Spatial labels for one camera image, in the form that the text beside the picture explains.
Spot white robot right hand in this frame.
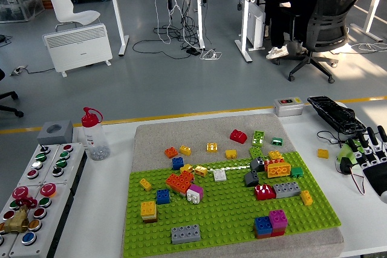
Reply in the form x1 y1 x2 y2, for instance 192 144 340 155
346 124 387 204

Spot magenta square toy brick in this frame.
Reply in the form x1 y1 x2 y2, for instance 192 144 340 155
268 208 289 230

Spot blue square toy brick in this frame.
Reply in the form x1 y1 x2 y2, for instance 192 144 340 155
171 156 185 171
253 216 273 236
156 189 171 205

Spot lime green long brick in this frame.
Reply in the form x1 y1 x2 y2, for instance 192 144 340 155
252 130 265 147

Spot green toy baseplate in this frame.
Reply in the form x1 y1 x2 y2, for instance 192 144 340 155
122 150 342 258

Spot orange square toy brick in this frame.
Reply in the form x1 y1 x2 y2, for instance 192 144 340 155
164 146 179 160

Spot grey eight-stud toy brick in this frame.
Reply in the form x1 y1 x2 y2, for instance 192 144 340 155
171 224 202 245
273 181 302 200

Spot red curved-top toy brick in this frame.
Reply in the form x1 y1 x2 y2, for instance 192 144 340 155
229 129 248 144
253 184 277 202

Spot green plastic device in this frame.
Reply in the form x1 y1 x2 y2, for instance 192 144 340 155
336 141 363 171

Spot black keyboard in plastic wrap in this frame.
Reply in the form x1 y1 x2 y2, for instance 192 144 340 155
307 95 368 135

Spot large yellow holed brick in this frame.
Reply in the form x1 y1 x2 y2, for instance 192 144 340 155
267 163 292 179

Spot dark grey sloped brick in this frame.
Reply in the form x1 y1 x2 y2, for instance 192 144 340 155
244 170 260 188
250 156 266 173

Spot black mesh office chair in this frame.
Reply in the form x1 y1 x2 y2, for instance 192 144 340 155
287 0 375 84

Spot white desk with wooden top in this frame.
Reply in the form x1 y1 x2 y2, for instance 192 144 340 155
335 0 387 43

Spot person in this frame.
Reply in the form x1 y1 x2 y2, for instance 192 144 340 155
265 0 332 61

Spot white and magenta brick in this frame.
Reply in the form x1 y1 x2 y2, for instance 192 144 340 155
186 184 204 205

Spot grey-brown mat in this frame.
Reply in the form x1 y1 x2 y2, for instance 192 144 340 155
120 113 345 258

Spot white computer tower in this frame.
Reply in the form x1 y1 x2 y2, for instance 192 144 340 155
246 4 267 51

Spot orange brick cluster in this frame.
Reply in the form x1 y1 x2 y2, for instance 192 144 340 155
165 170 195 196

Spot yellow tan brown brick stack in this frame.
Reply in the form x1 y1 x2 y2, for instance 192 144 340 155
140 201 158 224

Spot clear bottle with red cap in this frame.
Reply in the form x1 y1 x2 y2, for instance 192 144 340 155
80 106 111 161

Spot grey push-button control box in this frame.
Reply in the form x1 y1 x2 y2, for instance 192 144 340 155
42 142 88 186
8 182 75 258
18 144 61 187
0 184 42 258

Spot grey block with round hole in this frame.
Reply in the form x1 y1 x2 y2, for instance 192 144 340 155
36 120 74 146

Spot white panel heater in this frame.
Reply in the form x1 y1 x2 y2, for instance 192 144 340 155
42 22 114 78

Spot white plastic chair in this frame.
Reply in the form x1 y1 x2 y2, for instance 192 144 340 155
47 0 102 32

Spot brass valve with red handwheel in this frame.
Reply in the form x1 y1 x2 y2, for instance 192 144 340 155
2 198 39 234

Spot grey floor socket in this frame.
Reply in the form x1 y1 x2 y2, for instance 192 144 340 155
9 64 30 77

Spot black swivel chair base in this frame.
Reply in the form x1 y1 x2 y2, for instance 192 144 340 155
0 67 25 118

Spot transparent storage box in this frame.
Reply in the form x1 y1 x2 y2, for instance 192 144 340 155
0 0 46 24

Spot red and white wire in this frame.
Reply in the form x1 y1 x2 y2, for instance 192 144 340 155
334 156 366 196

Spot thin black cable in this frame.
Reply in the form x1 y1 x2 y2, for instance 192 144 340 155
316 130 363 150

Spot grey two-button switch box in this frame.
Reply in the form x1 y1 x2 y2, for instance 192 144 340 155
273 97 305 118

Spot hanging cable tangle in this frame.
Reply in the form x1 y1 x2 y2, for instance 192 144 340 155
132 0 212 59

